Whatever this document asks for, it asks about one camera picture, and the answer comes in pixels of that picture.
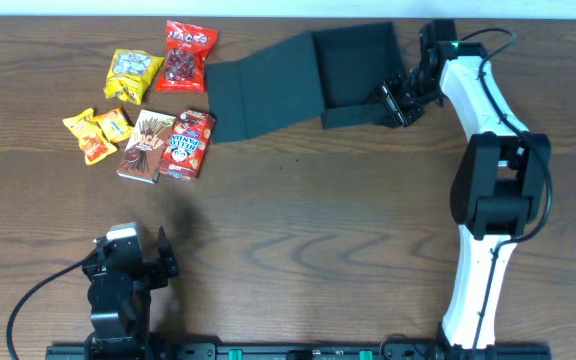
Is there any brown Pocky box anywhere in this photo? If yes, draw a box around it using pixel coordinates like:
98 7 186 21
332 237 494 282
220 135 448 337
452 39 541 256
117 110 175 184

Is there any black mounting rail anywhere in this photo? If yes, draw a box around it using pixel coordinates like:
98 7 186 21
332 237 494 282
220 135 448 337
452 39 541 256
45 341 553 360

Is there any orange yellow candy packet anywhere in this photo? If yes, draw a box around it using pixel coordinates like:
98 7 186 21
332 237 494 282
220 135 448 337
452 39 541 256
62 108 117 165

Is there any yellow blue candy packet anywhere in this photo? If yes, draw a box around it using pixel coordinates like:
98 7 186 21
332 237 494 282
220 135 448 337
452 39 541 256
93 108 133 143

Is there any black foldable container box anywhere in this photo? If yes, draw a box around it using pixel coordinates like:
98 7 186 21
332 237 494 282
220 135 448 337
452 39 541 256
206 22 404 143

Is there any red Hacks candy bag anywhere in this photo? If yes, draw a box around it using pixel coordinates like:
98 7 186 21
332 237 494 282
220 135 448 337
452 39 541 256
156 21 219 93

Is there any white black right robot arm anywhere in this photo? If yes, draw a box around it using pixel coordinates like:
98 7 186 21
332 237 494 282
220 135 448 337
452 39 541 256
373 19 553 359

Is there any red Hello Panda box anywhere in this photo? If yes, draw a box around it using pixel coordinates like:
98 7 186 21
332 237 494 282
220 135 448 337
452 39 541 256
158 109 215 180

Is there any yellow snack bag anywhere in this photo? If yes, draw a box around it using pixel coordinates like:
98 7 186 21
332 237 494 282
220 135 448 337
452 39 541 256
103 49 164 105

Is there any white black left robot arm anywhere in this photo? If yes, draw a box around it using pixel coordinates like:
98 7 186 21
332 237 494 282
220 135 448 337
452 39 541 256
82 222 179 359

